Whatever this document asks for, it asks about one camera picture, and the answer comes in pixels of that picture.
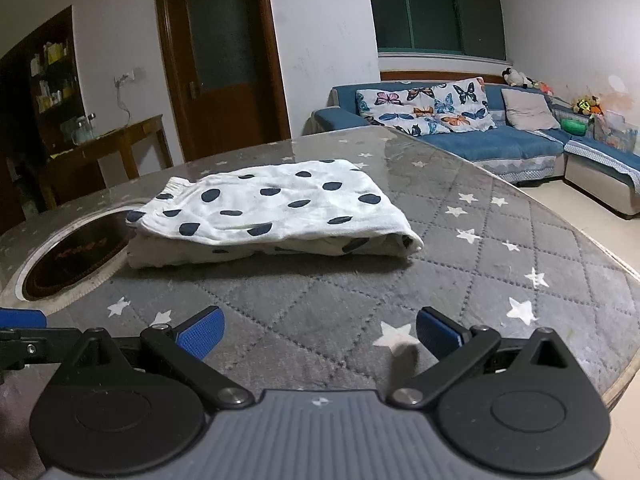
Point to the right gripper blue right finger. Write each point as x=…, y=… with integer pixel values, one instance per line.
x=460, y=352

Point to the glass jar on table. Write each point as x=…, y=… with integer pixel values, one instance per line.
x=83, y=130

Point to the wooden side table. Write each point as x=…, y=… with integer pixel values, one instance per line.
x=119, y=141

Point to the grey star tablecloth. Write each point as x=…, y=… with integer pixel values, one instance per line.
x=311, y=322

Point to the green framed window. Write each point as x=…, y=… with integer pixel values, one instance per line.
x=459, y=27

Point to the beige cushion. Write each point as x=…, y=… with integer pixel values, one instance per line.
x=528, y=111

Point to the green plush toy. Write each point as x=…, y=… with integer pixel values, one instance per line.
x=575, y=127

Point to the round induction cooktop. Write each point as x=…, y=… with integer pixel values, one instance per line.
x=73, y=254

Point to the dark wall shelf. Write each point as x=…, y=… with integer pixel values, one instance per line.
x=39, y=92

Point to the white polka dot garment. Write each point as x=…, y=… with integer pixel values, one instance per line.
x=322, y=207

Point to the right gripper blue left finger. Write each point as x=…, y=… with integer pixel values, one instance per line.
x=179, y=352

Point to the butterfly print blanket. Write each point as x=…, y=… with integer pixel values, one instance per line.
x=452, y=107

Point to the blue corner sofa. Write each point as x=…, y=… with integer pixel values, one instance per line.
x=608, y=174

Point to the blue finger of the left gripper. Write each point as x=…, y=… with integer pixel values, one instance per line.
x=19, y=318

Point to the brown wooden door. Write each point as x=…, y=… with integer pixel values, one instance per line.
x=223, y=74

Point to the black white plush toy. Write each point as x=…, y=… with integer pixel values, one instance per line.
x=513, y=78

